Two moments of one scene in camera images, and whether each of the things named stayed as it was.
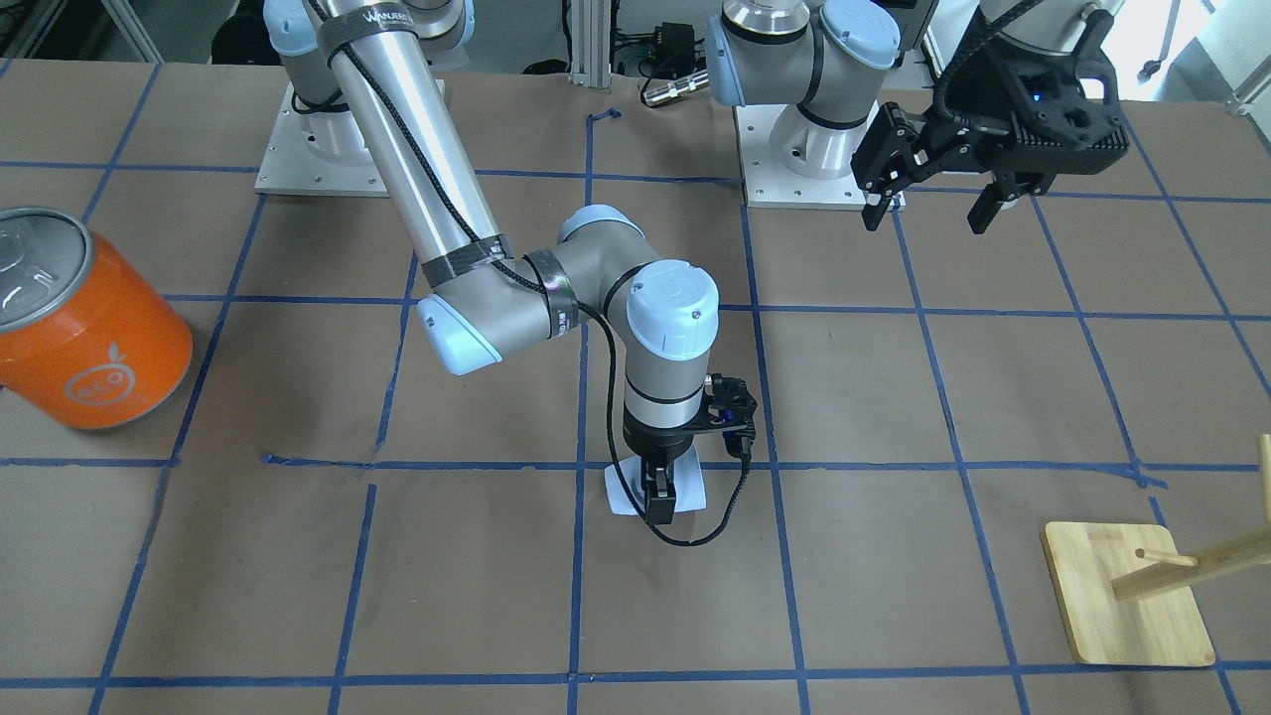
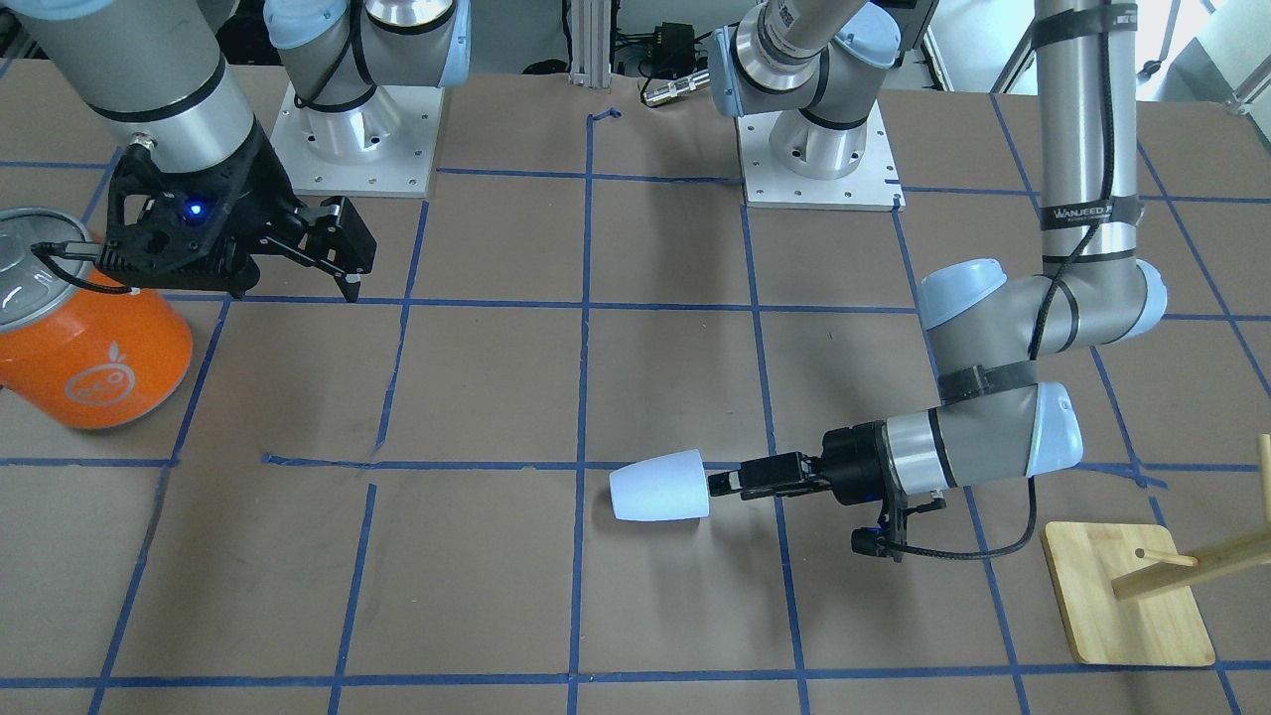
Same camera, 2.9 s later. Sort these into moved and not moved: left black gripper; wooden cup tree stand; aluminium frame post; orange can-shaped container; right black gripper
Moved: left black gripper; right black gripper
Not moved: wooden cup tree stand; orange can-shaped container; aluminium frame post
